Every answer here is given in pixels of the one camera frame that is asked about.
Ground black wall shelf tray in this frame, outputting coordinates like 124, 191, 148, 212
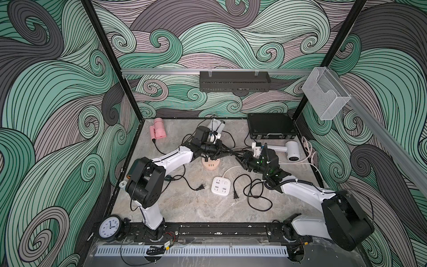
199, 71, 271, 94

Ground aluminium wall rail right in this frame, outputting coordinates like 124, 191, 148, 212
332, 67, 427, 194

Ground small clear bottle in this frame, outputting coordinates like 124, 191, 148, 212
119, 180, 128, 190

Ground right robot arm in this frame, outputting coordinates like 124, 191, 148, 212
236, 149, 374, 251

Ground black cable of green dryer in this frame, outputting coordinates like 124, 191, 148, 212
163, 165, 206, 192

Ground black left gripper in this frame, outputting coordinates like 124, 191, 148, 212
199, 141, 232, 161

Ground black cable of white dryer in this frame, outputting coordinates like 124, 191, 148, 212
226, 133, 254, 161

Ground black round wall clock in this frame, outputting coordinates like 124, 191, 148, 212
96, 215, 123, 242

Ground clear plastic wall holder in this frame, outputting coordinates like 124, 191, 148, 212
302, 67, 351, 121

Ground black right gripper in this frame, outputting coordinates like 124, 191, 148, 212
233, 150, 270, 178

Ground white slotted cable duct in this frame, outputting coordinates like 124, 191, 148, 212
95, 245, 289, 258

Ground black corner frame post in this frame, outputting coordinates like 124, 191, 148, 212
292, 1, 366, 121

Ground black left corner post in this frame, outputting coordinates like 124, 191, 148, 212
81, 0, 144, 123

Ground black cable of pink dryer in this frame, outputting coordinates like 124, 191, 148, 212
152, 133, 207, 158

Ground pink hair dryer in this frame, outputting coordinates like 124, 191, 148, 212
149, 118, 167, 141

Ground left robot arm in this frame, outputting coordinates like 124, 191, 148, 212
125, 119, 232, 231

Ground aluminium wall rail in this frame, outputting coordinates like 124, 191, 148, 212
332, 67, 427, 194
121, 68, 314, 77

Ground black ribbed carrying case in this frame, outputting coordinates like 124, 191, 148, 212
247, 113, 297, 140

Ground round pink power strip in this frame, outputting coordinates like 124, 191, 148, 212
201, 158, 221, 171

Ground aluminium wall rail back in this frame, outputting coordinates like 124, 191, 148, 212
121, 68, 314, 77

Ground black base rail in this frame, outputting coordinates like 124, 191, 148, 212
123, 221, 359, 246

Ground white square power strip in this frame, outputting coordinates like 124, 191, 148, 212
211, 176, 231, 196

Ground white hair dryer straight handle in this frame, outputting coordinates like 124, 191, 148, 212
251, 141, 301, 162

